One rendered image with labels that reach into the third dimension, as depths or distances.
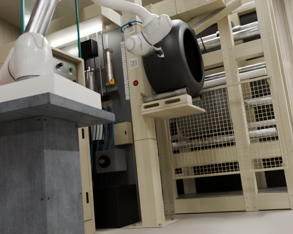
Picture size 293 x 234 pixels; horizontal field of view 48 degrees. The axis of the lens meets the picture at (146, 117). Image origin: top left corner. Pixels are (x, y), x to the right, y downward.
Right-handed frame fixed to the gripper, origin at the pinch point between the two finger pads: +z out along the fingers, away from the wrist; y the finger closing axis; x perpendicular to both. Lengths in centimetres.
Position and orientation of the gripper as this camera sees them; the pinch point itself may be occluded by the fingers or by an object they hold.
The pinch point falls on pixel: (160, 54)
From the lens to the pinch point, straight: 222.1
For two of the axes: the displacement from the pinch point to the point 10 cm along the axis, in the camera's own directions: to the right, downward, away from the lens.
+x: 1.7, 9.8, -0.6
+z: 4.5, -0.3, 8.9
